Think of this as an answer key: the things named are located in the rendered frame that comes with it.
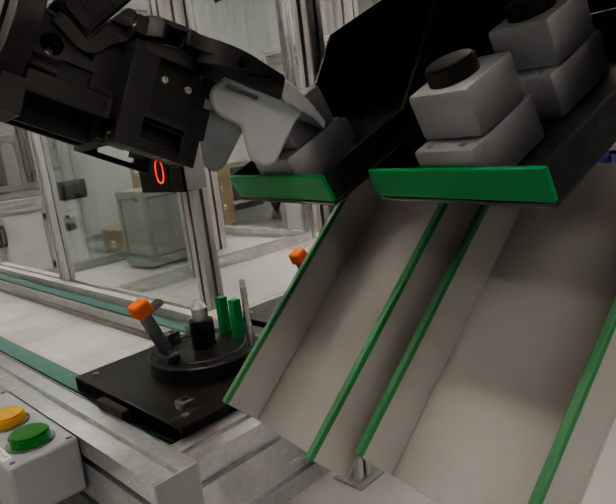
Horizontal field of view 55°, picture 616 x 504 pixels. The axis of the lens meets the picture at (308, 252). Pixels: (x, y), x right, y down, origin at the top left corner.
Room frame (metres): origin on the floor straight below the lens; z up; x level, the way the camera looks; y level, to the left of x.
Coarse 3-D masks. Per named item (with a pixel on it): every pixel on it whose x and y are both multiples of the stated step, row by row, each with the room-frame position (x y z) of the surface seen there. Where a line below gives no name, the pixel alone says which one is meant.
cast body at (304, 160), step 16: (320, 96) 0.45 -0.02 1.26; (320, 112) 0.45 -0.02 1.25; (304, 128) 0.44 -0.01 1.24; (336, 128) 0.46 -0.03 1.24; (288, 144) 0.44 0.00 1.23; (304, 144) 0.44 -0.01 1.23; (320, 144) 0.45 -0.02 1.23; (336, 144) 0.46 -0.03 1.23; (352, 144) 0.47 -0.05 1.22; (288, 160) 0.43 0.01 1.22; (304, 160) 0.44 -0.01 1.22; (320, 160) 0.45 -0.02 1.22; (336, 160) 0.46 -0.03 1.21
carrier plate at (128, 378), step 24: (120, 360) 0.74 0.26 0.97; (144, 360) 0.73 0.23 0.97; (96, 384) 0.66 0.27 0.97; (120, 384) 0.66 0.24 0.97; (144, 384) 0.65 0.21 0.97; (216, 384) 0.62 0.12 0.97; (144, 408) 0.58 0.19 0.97; (168, 408) 0.58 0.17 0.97; (192, 408) 0.57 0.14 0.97; (216, 408) 0.56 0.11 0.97; (168, 432) 0.54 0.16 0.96; (192, 432) 0.54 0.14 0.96
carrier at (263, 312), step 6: (276, 300) 0.93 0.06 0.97; (258, 306) 0.91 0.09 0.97; (264, 306) 0.90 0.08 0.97; (270, 306) 0.90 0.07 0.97; (276, 306) 0.89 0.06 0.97; (252, 312) 0.87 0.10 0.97; (258, 312) 0.87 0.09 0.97; (264, 312) 0.87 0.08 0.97; (270, 312) 0.87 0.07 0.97; (252, 318) 0.85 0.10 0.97; (258, 318) 0.84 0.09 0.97; (264, 318) 0.84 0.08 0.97; (252, 324) 0.84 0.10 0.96; (258, 324) 0.83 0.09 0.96; (264, 324) 0.82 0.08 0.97
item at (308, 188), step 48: (384, 0) 0.60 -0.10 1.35; (432, 0) 0.62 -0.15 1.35; (336, 48) 0.57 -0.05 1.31; (384, 48) 0.60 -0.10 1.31; (432, 48) 0.46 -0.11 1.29; (336, 96) 0.56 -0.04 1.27; (384, 96) 0.57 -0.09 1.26; (384, 144) 0.43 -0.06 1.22; (240, 192) 0.50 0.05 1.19; (288, 192) 0.44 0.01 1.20; (336, 192) 0.40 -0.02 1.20
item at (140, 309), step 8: (136, 304) 0.64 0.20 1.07; (144, 304) 0.64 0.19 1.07; (152, 304) 0.65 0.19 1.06; (160, 304) 0.65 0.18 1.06; (136, 312) 0.63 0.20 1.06; (144, 312) 0.64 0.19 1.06; (152, 312) 0.65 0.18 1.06; (144, 320) 0.64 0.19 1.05; (152, 320) 0.64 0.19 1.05; (144, 328) 0.65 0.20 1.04; (152, 328) 0.64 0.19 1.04; (160, 328) 0.65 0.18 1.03; (152, 336) 0.65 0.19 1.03; (160, 336) 0.65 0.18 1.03; (160, 344) 0.65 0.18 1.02; (168, 344) 0.65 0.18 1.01; (160, 352) 0.66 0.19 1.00; (168, 352) 0.65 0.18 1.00
